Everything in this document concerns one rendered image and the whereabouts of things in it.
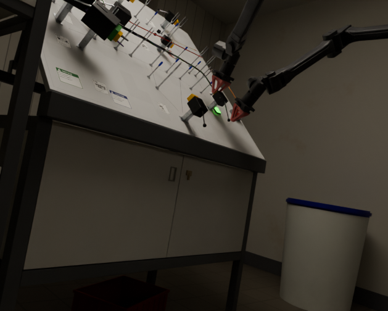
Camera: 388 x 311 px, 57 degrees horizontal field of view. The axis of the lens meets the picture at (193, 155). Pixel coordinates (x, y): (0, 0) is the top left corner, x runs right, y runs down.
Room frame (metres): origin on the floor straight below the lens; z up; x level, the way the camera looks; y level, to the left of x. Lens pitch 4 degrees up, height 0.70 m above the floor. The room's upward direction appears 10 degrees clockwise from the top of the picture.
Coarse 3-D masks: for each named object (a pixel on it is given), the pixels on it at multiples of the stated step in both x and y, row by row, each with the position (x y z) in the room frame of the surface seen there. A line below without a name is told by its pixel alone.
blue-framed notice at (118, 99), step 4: (112, 92) 1.12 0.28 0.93; (116, 92) 1.13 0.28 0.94; (112, 96) 1.10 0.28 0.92; (116, 96) 1.12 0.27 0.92; (120, 96) 1.14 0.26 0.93; (124, 96) 1.15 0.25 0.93; (116, 100) 1.10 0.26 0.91; (120, 100) 1.12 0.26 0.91; (124, 100) 1.14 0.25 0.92; (120, 104) 1.11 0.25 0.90; (124, 104) 1.12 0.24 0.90; (128, 104) 1.14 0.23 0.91
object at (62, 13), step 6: (66, 0) 1.07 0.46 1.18; (72, 0) 1.07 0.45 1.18; (84, 0) 1.09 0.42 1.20; (90, 0) 1.09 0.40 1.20; (66, 6) 1.11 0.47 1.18; (72, 6) 1.11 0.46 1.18; (78, 6) 1.10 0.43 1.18; (84, 6) 1.10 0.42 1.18; (60, 12) 1.12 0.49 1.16; (66, 12) 1.12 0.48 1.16; (60, 18) 1.13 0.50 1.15; (60, 24) 1.14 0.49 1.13
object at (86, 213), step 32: (64, 128) 0.98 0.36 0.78; (64, 160) 1.00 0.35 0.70; (96, 160) 1.08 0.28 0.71; (128, 160) 1.17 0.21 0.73; (160, 160) 1.28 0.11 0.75; (64, 192) 1.01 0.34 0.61; (96, 192) 1.09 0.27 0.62; (128, 192) 1.19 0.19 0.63; (160, 192) 1.31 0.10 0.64; (32, 224) 0.95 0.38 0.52; (64, 224) 1.03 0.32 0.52; (96, 224) 1.11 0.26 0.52; (128, 224) 1.21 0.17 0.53; (160, 224) 1.33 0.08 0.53; (32, 256) 0.97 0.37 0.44; (64, 256) 1.04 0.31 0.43; (96, 256) 1.13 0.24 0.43; (128, 256) 1.23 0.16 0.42; (160, 256) 1.35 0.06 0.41
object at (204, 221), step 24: (192, 168) 1.43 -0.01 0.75; (216, 168) 1.55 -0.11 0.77; (192, 192) 1.45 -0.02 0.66; (216, 192) 1.57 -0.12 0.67; (240, 192) 1.73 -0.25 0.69; (192, 216) 1.47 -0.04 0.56; (216, 216) 1.60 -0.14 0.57; (240, 216) 1.76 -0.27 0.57; (192, 240) 1.49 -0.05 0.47; (216, 240) 1.62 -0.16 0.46; (240, 240) 1.78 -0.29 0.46
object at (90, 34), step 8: (96, 8) 1.04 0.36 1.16; (104, 8) 1.09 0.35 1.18; (88, 16) 1.06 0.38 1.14; (96, 16) 1.06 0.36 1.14; (104, 16) 1.06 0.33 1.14; (112, 16) 1.09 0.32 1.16; (88, 24) 1.07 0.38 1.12; (96, 24) 1.07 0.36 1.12; (104, 24) 1.07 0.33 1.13; (112, 24) 1.07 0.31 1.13; (88, 32) 1.11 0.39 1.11; (96, 32) 1.09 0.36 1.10; (104, 32) 1.08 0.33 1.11; (88, 40) 1.12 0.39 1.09; (104, 40) 1.10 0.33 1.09; (80, 48) 1.13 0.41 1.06
